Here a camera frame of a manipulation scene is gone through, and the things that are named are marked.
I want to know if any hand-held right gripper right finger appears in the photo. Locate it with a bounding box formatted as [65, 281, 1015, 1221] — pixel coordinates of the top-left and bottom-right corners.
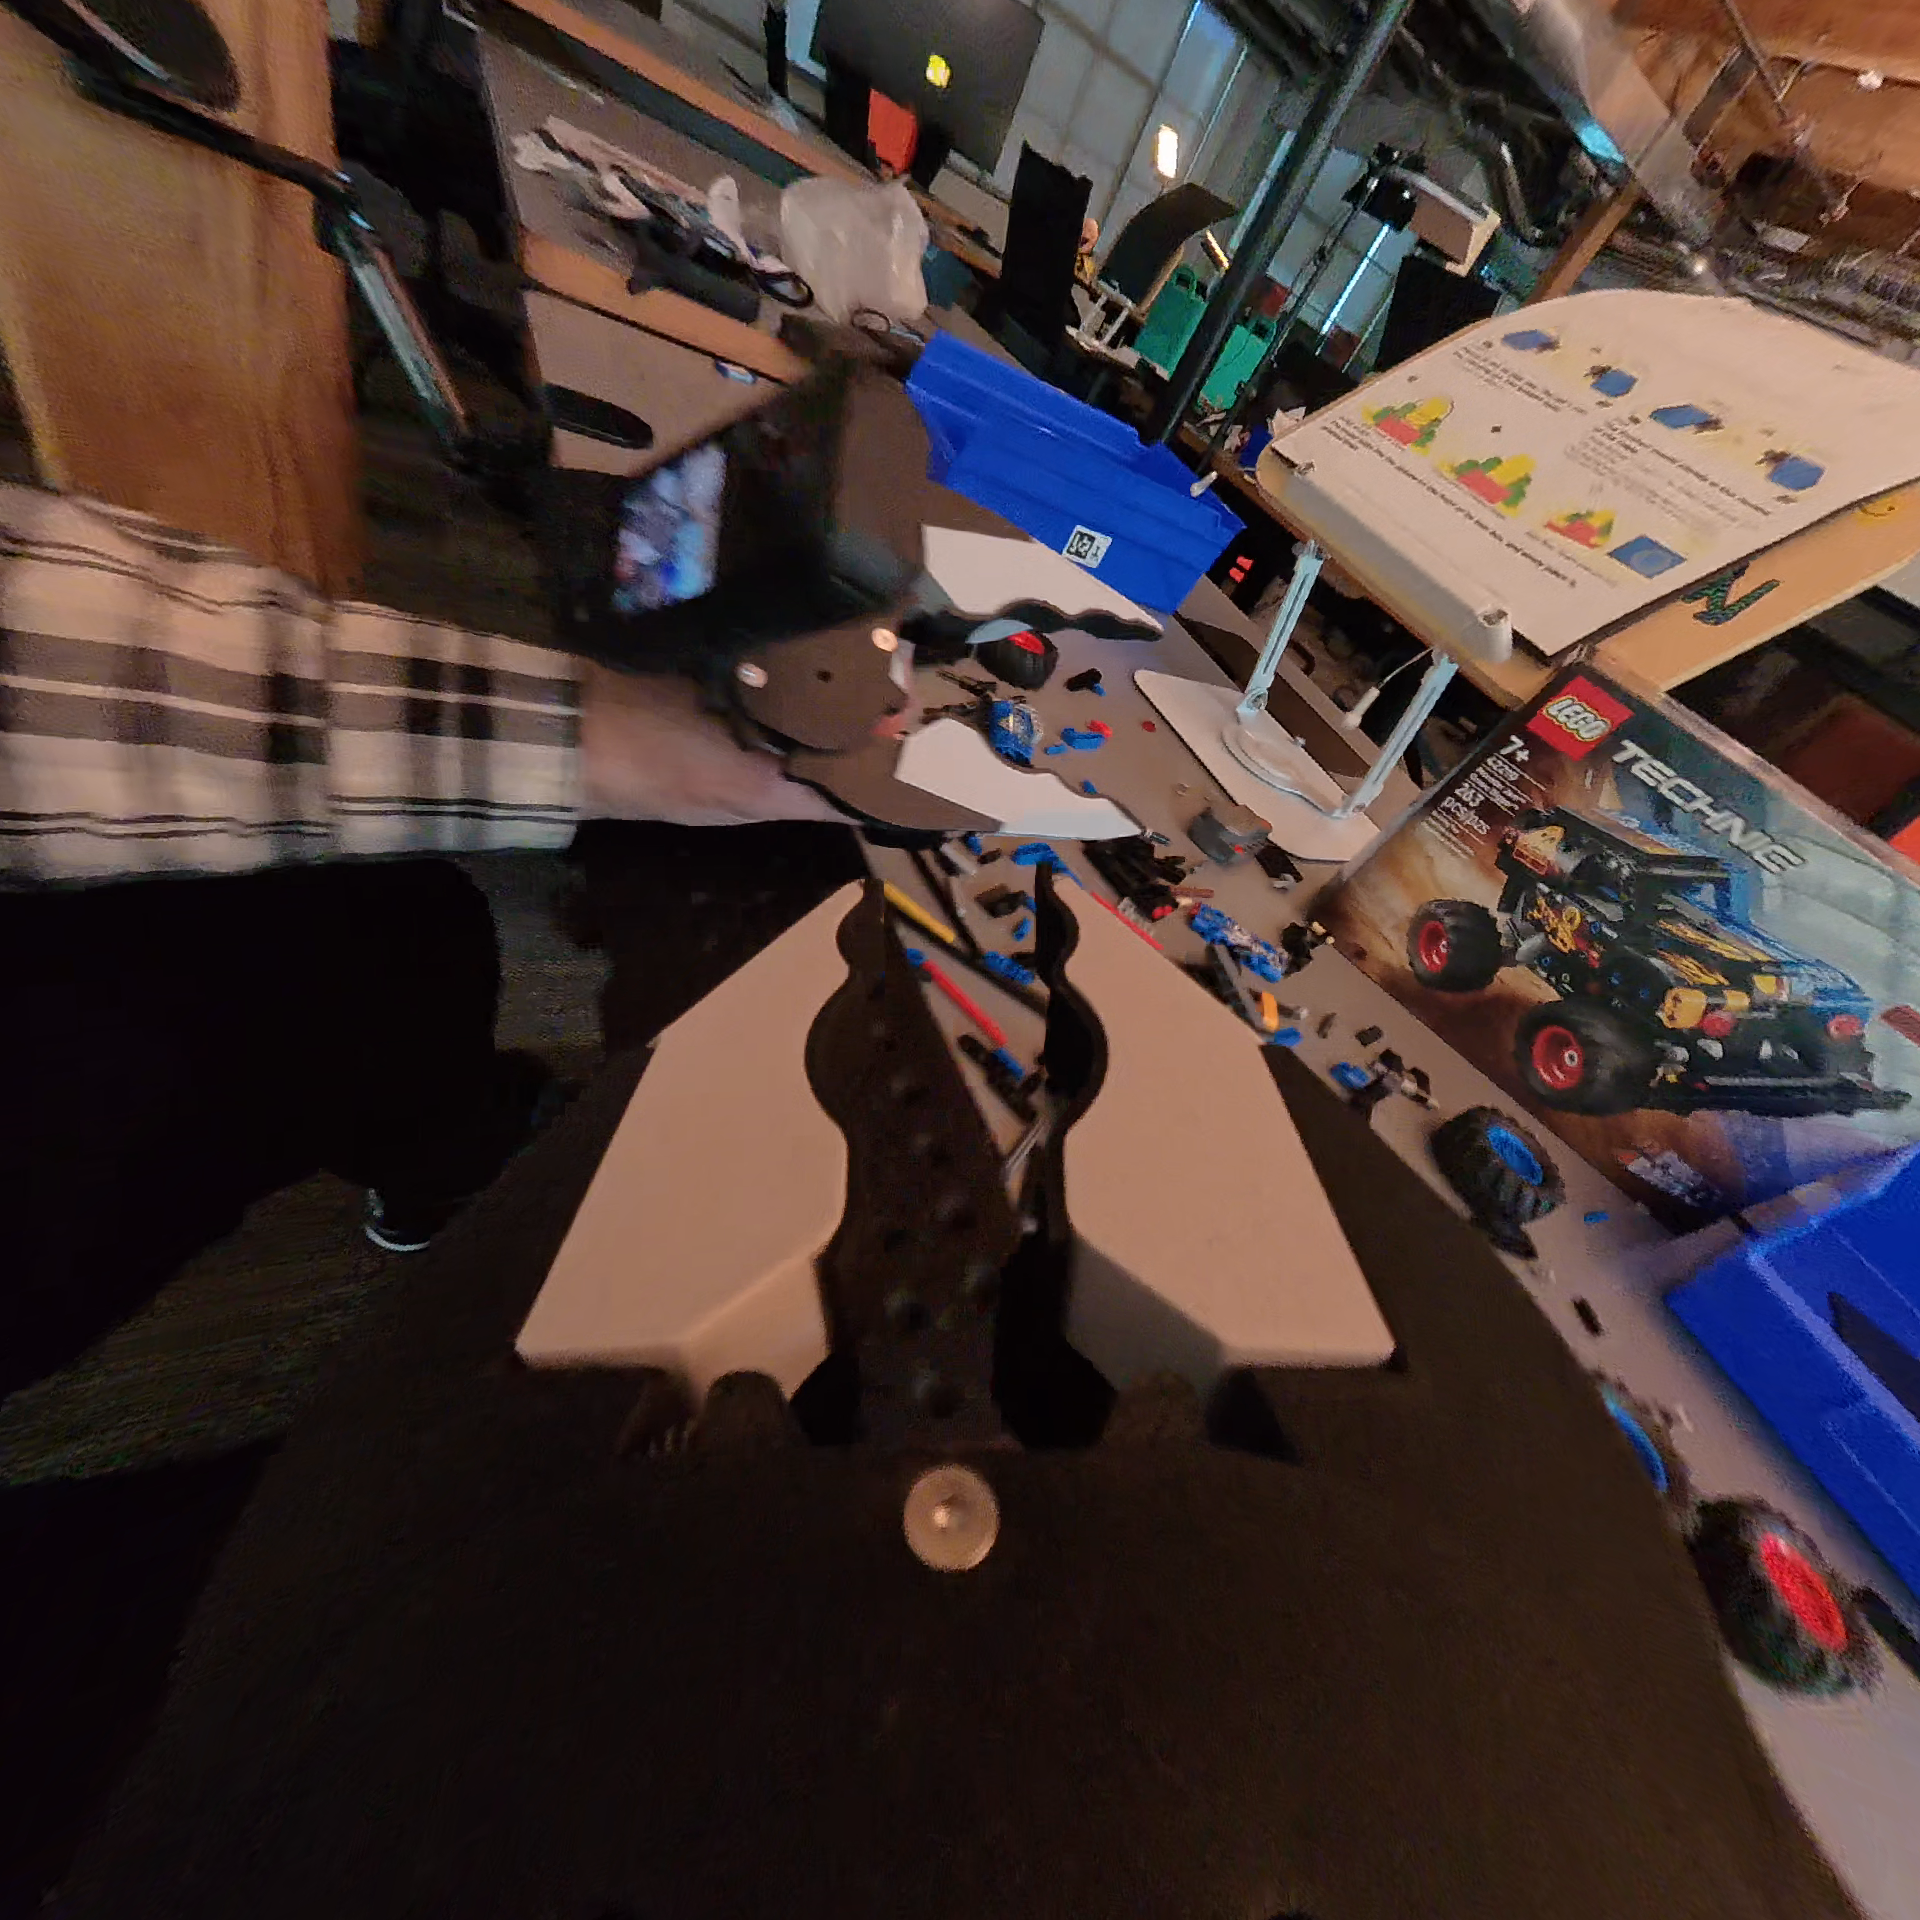
[1035, 877, 1397, 1417]

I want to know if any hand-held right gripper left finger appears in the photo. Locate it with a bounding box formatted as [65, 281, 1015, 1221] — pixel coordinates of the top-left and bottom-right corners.
[517, 885, 872, 1411]

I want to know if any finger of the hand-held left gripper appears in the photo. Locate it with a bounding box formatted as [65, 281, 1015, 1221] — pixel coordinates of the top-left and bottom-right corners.
[922, 527, 1159, 638]
[895, 714, 1151, 850]

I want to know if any person's left forearm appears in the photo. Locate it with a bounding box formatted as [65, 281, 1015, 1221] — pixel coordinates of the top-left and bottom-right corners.
[0, 481, 796, 889]

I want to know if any grey desk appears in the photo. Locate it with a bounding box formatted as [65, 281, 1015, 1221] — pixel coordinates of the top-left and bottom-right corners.
[856, 554, 1920, 1920]

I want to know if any blue bin with white tag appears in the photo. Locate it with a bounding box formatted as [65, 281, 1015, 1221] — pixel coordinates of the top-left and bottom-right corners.
[902, 325, 1249, 616]

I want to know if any pile of toy building pieces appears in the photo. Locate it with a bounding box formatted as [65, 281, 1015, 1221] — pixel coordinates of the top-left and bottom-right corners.
[872, 647, 1411, 1117]

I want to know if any black dotted mat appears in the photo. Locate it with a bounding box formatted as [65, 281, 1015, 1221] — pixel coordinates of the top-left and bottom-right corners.
[556, 816, 1038, 1442]

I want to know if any blue printed toy panel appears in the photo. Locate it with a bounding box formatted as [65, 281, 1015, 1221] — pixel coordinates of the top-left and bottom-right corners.
[1194, 912, 1309, 1038]

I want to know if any black tire blue rim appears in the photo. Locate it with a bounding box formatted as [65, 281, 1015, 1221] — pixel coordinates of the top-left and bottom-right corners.
[1591, 1374, 1688, 1502]
[1429, 1103, 1567, 1223]

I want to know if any clear plastic bag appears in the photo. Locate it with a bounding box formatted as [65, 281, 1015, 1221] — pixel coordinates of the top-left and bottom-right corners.
[774, 176, 937, 325]

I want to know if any black office chair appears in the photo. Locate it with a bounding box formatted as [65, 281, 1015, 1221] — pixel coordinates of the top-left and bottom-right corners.
[985, 140, 1096, 368]

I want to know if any black steel column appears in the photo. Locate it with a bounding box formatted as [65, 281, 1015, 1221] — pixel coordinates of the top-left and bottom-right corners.
[1141, 0, 1411, 450]

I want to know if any computer monitor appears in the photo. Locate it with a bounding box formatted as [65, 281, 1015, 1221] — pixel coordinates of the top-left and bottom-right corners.
[818, 0, 1045, 166]

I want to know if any toy truck set box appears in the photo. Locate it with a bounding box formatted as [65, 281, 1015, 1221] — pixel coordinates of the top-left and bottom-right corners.
[1322, 658, 1920, 1223]

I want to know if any instruction booklet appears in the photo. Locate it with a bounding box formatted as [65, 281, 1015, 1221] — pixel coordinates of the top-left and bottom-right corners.
[1253, 287, 1920, 663]

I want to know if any plain blue plastic bin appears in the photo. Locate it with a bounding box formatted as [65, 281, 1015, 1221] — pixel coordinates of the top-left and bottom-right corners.
[1667, 1157, 1920, 1593]

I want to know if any black tire red rim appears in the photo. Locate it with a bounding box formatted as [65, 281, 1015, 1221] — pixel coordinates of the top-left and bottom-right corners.
[1688, 1496, 1868, 1697]

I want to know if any wooden pillar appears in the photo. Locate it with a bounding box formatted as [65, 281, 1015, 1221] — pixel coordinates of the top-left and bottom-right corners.
[0, 0, 364, 588]

